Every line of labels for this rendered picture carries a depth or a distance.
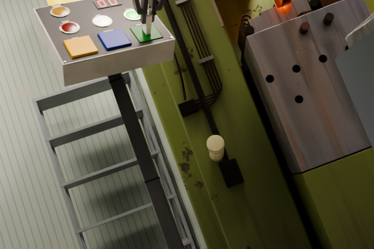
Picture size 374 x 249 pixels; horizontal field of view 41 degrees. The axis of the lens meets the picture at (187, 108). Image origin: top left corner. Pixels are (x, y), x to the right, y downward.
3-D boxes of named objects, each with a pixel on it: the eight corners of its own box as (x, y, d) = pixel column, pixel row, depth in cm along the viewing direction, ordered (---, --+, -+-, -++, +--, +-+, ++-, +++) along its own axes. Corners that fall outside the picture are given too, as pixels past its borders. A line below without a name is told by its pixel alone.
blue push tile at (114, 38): (131, 42, 142) (121, 28, 147) (107, 48, 139) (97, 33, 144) (131, 47, 143) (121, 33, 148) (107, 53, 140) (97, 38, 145)
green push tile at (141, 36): (163, 37, 147) (152, 22, 151) (140, 42, 144) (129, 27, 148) (162, 41, 148) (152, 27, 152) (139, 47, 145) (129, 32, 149)
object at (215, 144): (229, 149, 126) (221, 129, 127) (209, 157, 126) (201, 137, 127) (227, 158, 169) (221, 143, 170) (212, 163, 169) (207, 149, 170)
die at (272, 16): (314, 15, 161) (303, -9, 162) (255, 38, 161) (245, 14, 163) (295, 49, 202) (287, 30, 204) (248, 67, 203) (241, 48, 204)
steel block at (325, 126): (423, 127, 148) (362, -8, 155) (301, 172, 148) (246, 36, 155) (368, 142, 203) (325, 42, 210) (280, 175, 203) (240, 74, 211)
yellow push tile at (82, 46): (98, 50, 138) (88, 34, 143) (71, 56, 135) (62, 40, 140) (98, 55, 139) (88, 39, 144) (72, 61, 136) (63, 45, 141)
